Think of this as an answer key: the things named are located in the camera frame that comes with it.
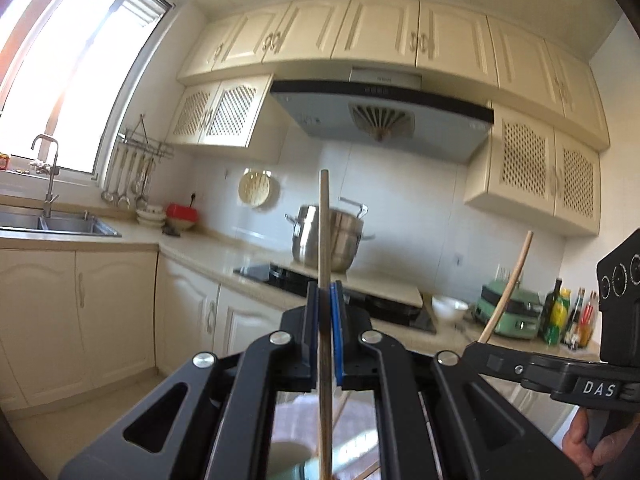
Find hanging utensil rack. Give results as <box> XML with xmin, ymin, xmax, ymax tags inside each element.
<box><xmin>101</xmin><ymin>114</ymin><xmax>175</xmax><ymax>210</ymax></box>

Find right hand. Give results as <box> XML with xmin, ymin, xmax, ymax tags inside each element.
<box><xmin>562</xmin><ymin>408</ymin><xmax>639</xmax><ymax>479</ymax></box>

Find range hood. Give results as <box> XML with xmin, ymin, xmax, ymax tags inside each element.
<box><xmin>270</xmin><ymin>79</ymin><xmax>495</xmax><ymax>165</ymax></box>

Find black induction cooktop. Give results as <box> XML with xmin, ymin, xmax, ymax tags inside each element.
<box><xmin>233</xmin><ymin>261</ymin><xmax>440</xmax><ymax>336</ymax></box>

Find white bowl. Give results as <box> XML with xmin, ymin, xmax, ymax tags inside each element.
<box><xmin>431</xmin><ymin>296</ymin><xmax>470</xmax><ymax>324</ymax></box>

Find oil bottles group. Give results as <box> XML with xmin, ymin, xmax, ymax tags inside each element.
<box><xmin>538</xmin><ymin>278</ymin><xmax>599</xmax><ymax>351</ymax></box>

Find kitchen cabinets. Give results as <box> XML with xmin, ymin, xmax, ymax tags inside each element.
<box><xmin>0</xmin><ymin>246</ymin><xmax>582</xmax><ymax>441</ymax></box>
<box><xmin>167</xmin><ymin>0</ymin><xmax>610</xmax><ymax>236</ymax></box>

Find wooden chopstick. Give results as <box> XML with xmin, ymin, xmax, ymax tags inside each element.
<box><xmin>332</xmin><ymin>390</ymin><xmax>378</xmax><ymax>479</ymax></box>
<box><xmin>477</xmin><ymin>231</ymin><xmax>534</xmax><ymax>344</ymax></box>
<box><xmin>318</xmin><ymin>169</ymin><xmax>333</xmax><ymax>480</ymax></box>

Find upper kitchen cabinets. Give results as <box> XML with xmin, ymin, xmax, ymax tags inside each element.
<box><xmin>167</xmin><ymin>0</ymin><xmax>610</xmax><ymax>236</ymax></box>

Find sink faucet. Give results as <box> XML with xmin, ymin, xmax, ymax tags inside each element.
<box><xmin>29</xmin><ymin>133</ymin><xmax>62</xmax><ymax>220</ymax></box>

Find red container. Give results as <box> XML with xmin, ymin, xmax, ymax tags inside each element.
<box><xmin>166</xmin><ymin>193</ymin><xmax>200</xmax><ymax>231</ymax></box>

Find stainless steel pot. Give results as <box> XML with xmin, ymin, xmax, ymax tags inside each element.
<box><xmin>284</xmin><ymin>197</ymin><xmax>375</xmax><ymax>274</ymax></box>

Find green electric grill appliance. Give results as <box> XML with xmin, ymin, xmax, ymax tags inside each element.
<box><xmin>473</xmin><ymin>280</ymin><xmax>542</xmax><ymax>340</ymax></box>

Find stacked white dishes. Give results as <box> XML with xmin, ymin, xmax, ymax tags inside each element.
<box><xmin>136</xmin><ymin>205</ymin><xmax>166</xmax><ymax>228</ymax></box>

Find lower kitchen cabinets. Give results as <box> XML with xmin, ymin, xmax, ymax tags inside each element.
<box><xmin>0</xmin><ymin>246</ymin><xmax>582</xmax><ymax>441</ymax></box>

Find pink cup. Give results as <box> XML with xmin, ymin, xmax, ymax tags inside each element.
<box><xmin>267</xmin><ymin>441</ymin><xmax>320</xmax><ymax>480</ymax></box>

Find steel sink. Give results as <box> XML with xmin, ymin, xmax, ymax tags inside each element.
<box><xmin>0</xmin><ymin>205</ymin><xmax>122</xmax><ymax>237</ymax></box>

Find window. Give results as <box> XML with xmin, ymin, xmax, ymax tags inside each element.
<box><xmin>1</xmin><ymin>0</ymin><xmax>173</xmax><ymax>174</ymax></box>

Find round woven trivet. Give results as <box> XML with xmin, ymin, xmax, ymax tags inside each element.
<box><xmin>238</xmin><ymin>169</ymin><xmax>272</xmax><ymax>208</ymax></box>

